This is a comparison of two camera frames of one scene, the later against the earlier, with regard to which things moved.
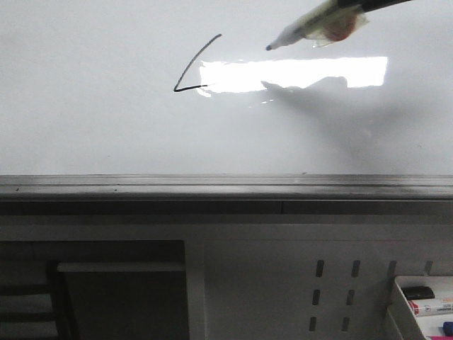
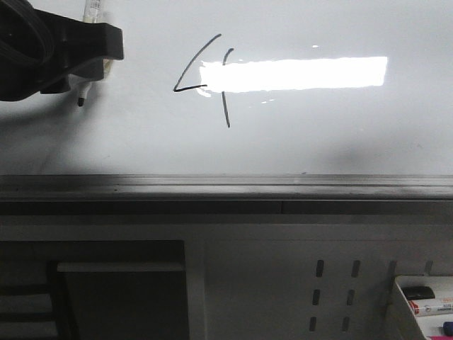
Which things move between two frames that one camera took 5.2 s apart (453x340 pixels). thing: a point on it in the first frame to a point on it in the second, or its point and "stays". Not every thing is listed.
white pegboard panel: (276, 277) stays
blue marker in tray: (448, 328) stays
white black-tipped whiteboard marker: (328, 21) to (90, 13)
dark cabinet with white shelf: (93, 290) stays
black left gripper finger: (370, 5) to (85, 42)
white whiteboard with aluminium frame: (180, 108) stays
